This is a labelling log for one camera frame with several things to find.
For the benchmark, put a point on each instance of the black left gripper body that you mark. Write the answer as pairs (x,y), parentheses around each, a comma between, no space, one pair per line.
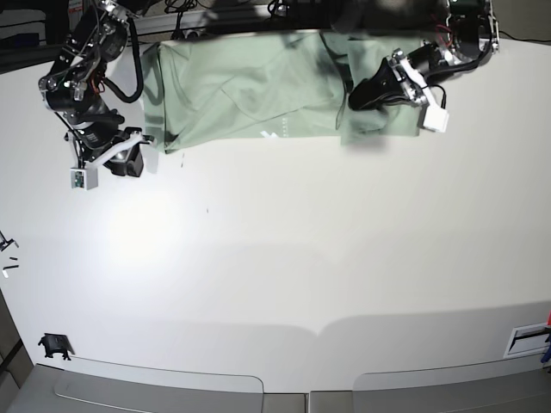
(413,75)

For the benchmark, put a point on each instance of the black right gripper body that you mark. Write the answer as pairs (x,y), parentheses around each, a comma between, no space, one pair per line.
(94,145)

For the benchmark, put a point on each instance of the light green T-shirt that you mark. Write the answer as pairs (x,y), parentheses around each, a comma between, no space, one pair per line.
(290,85)

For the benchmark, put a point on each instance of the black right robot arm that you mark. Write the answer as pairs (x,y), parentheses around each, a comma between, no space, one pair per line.
(73,88)

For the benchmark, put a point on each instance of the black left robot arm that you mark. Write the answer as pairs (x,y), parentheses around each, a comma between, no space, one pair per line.
(468,35)

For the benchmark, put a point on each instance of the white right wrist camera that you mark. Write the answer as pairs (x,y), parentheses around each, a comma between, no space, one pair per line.
(85,179)

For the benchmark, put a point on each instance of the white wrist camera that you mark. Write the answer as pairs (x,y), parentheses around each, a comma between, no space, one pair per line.
(435,119)
(85,179)

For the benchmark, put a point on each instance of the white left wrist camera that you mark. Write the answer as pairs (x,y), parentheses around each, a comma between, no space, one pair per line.
(435,119)

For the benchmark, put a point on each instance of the small black metal bracket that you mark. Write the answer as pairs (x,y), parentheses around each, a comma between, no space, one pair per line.
(5,243)

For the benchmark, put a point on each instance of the black clamp bracket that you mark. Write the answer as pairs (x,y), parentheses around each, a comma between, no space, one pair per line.
(56,344)

